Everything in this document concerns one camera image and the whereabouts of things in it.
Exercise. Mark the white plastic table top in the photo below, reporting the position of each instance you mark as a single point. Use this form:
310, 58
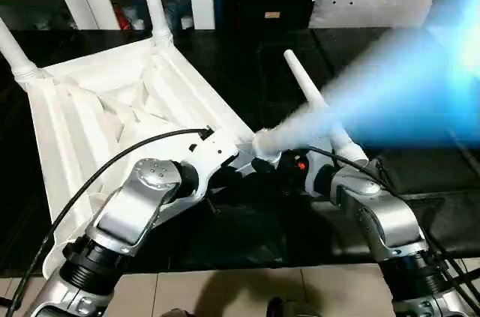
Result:
97, 107

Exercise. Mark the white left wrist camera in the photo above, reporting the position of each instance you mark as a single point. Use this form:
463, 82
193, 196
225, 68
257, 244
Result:
214, 154

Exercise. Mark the black work mat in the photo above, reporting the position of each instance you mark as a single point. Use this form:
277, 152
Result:
247, 77

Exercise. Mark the small tan label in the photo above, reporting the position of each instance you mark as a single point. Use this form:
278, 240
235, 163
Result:
272, 14

